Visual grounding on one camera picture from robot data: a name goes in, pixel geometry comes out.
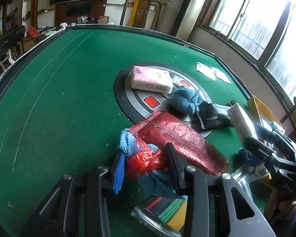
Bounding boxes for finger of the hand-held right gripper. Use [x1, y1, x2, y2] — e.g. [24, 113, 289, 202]
[244, 137, 296, 178]
[255, 123, 296, 159]

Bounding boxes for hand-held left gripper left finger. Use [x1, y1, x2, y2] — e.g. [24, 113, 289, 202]
[18, 152, 126, 237]

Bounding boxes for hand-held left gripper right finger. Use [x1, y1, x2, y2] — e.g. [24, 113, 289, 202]
[165, 142, 277, 237]

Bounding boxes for blue cloth with red bag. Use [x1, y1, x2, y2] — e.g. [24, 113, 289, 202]
[117, 128, 188, 200]

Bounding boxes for yellow cardboard box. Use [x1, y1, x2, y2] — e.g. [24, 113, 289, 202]
[246, 95, 282, 130]

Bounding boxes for white tissue pack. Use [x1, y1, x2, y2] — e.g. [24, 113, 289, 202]
[227, 103, 259, 144]

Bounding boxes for blue knitted cloth bundle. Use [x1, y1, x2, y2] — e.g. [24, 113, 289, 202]
[168, 86, 203, 116]

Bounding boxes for pink tissue pack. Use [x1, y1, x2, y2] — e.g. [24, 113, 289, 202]
[130, 65, 174, 94]

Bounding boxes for person's right hand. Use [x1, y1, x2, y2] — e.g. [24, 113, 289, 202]
[263, 190, 296, 228]

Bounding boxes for white packet with blue oval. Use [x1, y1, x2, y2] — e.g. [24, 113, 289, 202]
[236, 148, 270, 179]

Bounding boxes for red foil packet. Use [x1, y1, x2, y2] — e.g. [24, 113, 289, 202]
[128, 110, 230, 176]

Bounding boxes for colour clay strips packet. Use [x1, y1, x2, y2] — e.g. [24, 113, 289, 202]
[130, 197, 188, 237]

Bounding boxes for black packet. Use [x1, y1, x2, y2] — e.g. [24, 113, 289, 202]
[197, 102, 233, 130]

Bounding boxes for round table centre panel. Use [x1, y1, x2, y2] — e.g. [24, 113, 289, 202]
[113, 63, 213, 139]

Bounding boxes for white paper piece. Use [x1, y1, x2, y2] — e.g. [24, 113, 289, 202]
[196, 62, 216, 81]
[212, 67, 231, 84]

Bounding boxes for window with metal bars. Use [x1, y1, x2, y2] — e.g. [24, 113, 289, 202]
[207, 0, 296, 97]

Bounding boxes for standing air conditioner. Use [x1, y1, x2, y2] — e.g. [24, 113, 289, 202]
[170, 0, 211, 40]

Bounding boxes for white chair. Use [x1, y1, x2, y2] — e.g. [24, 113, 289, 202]
[0, 49, 16, 81]

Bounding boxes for wooden armchair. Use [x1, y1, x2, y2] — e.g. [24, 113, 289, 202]
[119, 0, 170, 31]

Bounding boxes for red plastic bag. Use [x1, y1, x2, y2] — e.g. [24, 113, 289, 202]
[27, 25, 39, 38]

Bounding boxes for yellow pillar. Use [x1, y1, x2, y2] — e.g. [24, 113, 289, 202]
[129, 0, 149, 28]

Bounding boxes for dark side table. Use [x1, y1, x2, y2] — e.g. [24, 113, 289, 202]
[0, 26, 25, 55]

